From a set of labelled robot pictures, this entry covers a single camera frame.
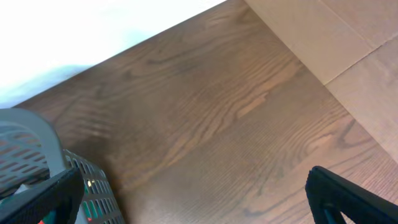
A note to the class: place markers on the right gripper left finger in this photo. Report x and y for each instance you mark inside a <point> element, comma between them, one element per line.
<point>56,200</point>

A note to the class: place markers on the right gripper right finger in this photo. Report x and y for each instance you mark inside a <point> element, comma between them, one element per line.
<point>331,198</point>

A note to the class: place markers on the grey plastic basket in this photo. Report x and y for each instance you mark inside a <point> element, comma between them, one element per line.
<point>31,153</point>

